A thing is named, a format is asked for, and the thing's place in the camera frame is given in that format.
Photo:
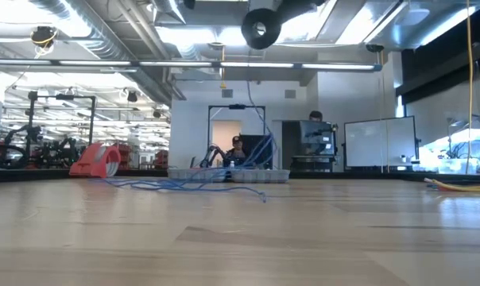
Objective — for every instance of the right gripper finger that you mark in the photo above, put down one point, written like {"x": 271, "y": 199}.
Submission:
{"x": 299, "y": 8}

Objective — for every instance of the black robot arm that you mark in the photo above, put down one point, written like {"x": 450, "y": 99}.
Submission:
{"x": 59, "y": 153}
{"x": 212, "y": 155}
{"x": 9, "y": 153}

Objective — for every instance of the long ceiling light strip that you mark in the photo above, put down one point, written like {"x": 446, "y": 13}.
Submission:
{"x": 176, "y": 64}

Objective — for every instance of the black ceiling spotlight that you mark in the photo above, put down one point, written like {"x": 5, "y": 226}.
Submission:
{"x": 157, "y": 113}
{"x": 132, "y": 96}

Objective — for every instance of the dark monitor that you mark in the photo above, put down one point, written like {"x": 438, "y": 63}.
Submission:
{"x": 313, "y": 135}

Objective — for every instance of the black computer green lights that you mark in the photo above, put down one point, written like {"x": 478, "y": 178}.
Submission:
{"x": 250, "y": 143}

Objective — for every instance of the black equipment stand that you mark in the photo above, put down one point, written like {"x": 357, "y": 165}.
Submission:
{"x": 311, "y": 163}

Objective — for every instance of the red storage bin rack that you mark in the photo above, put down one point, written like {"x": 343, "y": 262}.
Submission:
{"x": 161, "y": 159}

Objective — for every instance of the whiteboard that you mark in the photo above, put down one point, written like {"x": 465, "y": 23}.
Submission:
{"x": 383, "y": 143}

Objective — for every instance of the small clear bottle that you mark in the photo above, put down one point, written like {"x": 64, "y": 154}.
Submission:
{"x": 232, "y": 164}

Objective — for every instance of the grey tray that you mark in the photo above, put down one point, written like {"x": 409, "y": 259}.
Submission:
{"x": 279, "y": 175}

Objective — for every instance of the red tape dispenser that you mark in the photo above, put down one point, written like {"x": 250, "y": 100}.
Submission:
{"x": 87, "y": 163}

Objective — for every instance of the clear plastic bin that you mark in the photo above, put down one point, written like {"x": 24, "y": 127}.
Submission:
{"x": 456, "y": 167}

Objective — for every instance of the black dome camera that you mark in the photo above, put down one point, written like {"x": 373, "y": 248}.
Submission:
{"x": 374, "y": 47}

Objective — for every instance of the gray wall vent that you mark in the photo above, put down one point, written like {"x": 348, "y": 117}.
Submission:
{"x": 290, "y": 94}
{"x": 227, "y": 93}

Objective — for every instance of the silver ceiling air duct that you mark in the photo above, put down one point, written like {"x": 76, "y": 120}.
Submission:
{"x": 101, "y": 39}

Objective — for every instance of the black camera rig frame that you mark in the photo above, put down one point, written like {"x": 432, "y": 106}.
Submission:
{"x": 61, "y": 97}
{"x": 237, "y": 106}

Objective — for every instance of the black table frame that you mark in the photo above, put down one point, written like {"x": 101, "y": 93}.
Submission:
{"x": 1, "y": 175}

